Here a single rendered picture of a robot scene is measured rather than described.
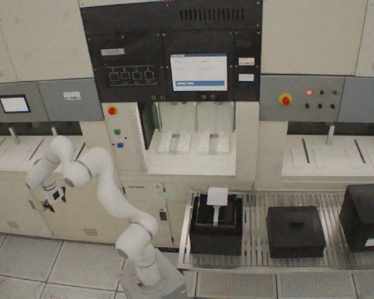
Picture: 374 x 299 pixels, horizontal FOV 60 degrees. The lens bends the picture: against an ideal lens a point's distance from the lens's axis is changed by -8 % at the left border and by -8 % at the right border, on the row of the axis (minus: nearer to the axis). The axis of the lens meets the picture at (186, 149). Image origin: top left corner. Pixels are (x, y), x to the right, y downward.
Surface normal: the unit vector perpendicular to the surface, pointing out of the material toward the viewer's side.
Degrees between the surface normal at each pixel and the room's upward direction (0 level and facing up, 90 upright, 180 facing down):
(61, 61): 90
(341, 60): 90
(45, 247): 0
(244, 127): 90
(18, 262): 0
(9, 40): 90
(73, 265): 0
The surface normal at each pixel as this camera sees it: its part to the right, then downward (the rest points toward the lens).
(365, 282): -0.07, -0.78
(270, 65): -0.11, 0.62
